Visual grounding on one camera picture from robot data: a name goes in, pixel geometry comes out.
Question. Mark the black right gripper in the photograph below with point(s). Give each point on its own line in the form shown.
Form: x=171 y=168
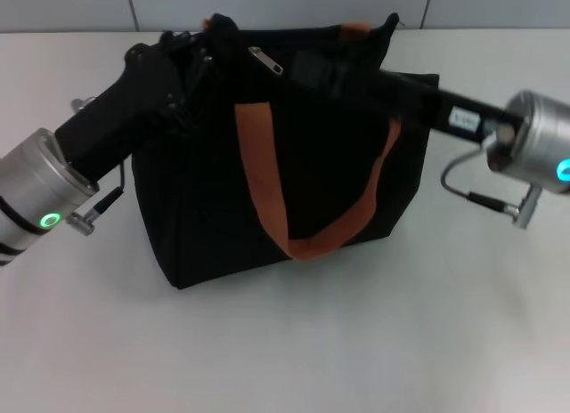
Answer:
x=445 y=110

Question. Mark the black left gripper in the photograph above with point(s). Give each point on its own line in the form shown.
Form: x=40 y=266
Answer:
x=129 y=115

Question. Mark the silver zipper pull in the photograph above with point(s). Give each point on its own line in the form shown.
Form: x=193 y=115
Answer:
x=267 y=61

